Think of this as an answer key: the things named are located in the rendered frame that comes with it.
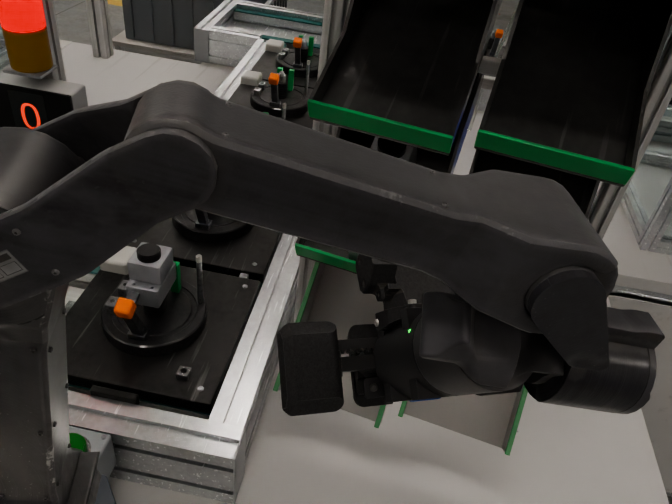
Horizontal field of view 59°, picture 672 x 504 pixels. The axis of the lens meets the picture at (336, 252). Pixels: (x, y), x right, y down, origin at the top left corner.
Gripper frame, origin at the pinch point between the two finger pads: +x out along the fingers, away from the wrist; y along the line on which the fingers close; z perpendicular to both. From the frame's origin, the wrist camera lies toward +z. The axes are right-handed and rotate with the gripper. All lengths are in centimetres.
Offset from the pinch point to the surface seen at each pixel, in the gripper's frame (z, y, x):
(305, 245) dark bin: 14.2, 0.9, 14.3
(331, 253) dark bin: 13.0, -1.5, 13.1
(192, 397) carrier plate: 0.1, 11.6, 33.0
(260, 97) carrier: 68, -11, 78
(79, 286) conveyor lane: 20, 26, 56
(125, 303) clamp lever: 11.6, 19.3, 29.6
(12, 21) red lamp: 45, 31, 24
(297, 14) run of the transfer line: 124, -36, 120
